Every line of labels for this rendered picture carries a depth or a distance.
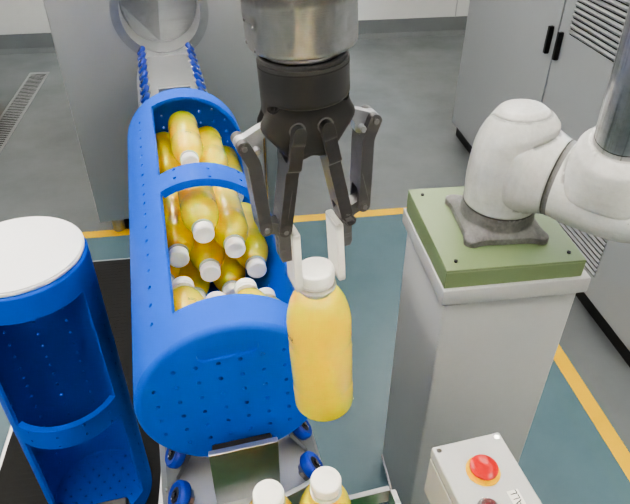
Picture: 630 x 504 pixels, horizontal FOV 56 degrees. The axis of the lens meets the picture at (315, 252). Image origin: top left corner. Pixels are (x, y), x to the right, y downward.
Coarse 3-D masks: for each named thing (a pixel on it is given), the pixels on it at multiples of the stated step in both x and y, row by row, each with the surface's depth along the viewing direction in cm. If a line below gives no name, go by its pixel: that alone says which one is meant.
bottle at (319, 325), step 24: (336, 288) 63; (288, 312) 64; (312, 312) 61; (336, 312) 62; (288, 336) 66; (312, 336) 62; (336, 336) 63; (312, 360) 65; (336, 360) 65; (312, 384) 67; (336, 384) 67; (312, 408) 70; (336, 408) 70
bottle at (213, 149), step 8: (200, 128) 148; (208, 128) 148; (208, 136) 144; (216, 136) 146; (208, 144) 141; (216, 144) 142; (208, 152) 138; (216, 152) 138; (224, 152) 141; (200, 160) 138; (208, 160) 137; (216, 160) 137; (224, 160) 138
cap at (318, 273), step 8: (304, 264) 62; (312, 264) 62; (320, 264) 62; (328, 264) 62; (304, 272) 61; (312, 272) 61; (320, 272) 61; (328, 272) 60; (304, 280) 60; (312, 280) 60; (320, 280) 60; (328, 280) 60; (304, 288) 61; (312, 288) 60; (320, 288) 60; (328, 288) 61
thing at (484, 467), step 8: (480, 456) 77; (488, 456) 77; (472, 464) 76; (480, 464) 76; (488, 464) 76; (496, 464) 76; (472, 472) 76; (480, 472) 76; (488, 472) 75; (496, 472) 76
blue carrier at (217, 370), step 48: (192, 96) 143; (144, 144) 129; (144, 192) 114; (240, 192) 115; (144, 240) 103; (144, 288) 93; (288, 288) 110; (144, 336) 85; (192, 336) 79; (240, 336) 81; (144, 384) 81; (192, 384) 84; (240, 384) 86; (288, 384) 89; (192, 432) 90; (240, 432) 92; (288, 432) 96
